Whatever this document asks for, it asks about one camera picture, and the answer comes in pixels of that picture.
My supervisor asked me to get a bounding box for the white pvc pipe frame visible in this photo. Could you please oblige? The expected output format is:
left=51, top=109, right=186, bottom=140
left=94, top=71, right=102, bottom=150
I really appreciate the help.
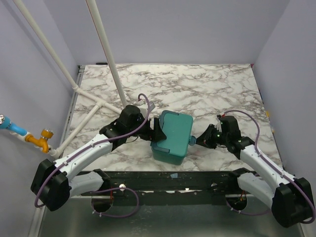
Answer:
left=12, top=0, right=134, bottom=158

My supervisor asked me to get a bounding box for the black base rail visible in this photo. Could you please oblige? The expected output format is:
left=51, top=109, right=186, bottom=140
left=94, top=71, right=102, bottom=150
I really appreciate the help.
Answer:
left=84, top=168, right=247, bottom=206

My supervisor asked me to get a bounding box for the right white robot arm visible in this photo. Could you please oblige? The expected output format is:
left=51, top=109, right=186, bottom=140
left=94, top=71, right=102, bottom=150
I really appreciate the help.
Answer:
left=196, top=114, right=316, bottom=228

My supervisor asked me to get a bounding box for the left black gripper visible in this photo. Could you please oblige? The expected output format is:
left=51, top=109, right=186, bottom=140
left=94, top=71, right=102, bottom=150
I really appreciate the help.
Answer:
left=127, top=115, right=167, bottom=143

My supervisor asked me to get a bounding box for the teal medicine kit box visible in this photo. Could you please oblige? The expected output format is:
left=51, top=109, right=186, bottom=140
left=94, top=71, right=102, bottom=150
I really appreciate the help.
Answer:
left=151, top=110, right=195, bottom=165

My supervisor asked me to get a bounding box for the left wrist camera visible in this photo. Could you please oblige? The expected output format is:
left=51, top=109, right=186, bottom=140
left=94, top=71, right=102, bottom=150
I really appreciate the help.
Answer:
left=148, top=103, right=156, bottom=112

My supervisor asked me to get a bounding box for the orange blue pipe valve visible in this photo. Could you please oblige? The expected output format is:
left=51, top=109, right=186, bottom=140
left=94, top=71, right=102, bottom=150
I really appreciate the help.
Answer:
left=0, top=114, right=53, bottom=154

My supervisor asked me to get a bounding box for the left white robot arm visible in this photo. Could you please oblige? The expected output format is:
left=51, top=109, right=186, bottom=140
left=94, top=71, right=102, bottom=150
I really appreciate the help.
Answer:
left=31, top=105, right=166, bottom=211

